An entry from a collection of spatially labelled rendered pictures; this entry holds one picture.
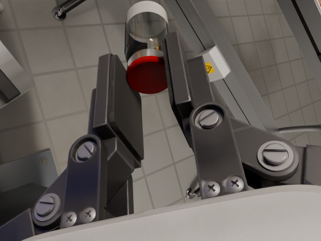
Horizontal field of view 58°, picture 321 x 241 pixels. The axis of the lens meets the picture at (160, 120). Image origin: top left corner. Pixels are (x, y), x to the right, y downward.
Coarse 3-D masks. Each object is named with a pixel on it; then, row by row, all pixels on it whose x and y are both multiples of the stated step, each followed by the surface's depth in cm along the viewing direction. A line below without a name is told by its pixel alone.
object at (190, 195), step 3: (189, 189) 164; (192, 189) 165; (198, 189) 160; (189, 192) 163; (192, 192) 165; (195, 192) 160; (198, 192) 159; (189, 195) 163; (192, 195) 164; (195, 195) 160; (198, 195) 159; (189, 198) 163; (192, 198) 164
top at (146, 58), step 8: (144, 56) 12; (152, 56) 12; (136, 64) 12; (144, 64) 12; (152, 64) 12; (160, 64) 12; (128, 72) 12; (136, 72) 12; (144, 72) 12; (152, 72) 12; (160, 72) 12; (128, 80) 13; (136, 80) 13; (144, 80) 13; (152, 80) 13; (160, 80) 13; (136, 88) 13; (144, 88) 13; (152, 88) 13; (160, 88) 13
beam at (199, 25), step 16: (176, 0) 109; (192, 0) 106; (176, 16) 114; (192, 16) 109; (208, 16) 110; (192, 32) 114; (208, 32) 109; (224, 32) 114; (208, 48) 114; (224, 48) 113; (240, 64) 117; (224, 80) 119; (240, 80) 116; (224, 96) 125; (240, 96) 119; (256, 96) 121; (240, 112) 125; (256, 112) 120; (272, 128) 125
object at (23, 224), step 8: (16, 216) 10; (24, 216) 10; (8, 224) 10; (16, 224) 10; (24, 224) 10; (32, 224) 9; (0, 232) 10; (8, 232) 10; (16, 232) 10; (24, 232) 9; (32, 232) 9; (40, 232) 9; (0, 240) 10; (8, 240) 9; (16, 240) 9
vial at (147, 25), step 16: (128, 16) 14; (144, 16) 14; (160, 16) 14; (128, 32) 14; (144, 32) 13; (160, 32) 13; (128, 48) 13; (144, 48) 13; (160, 48) 13; (128, 64) 12
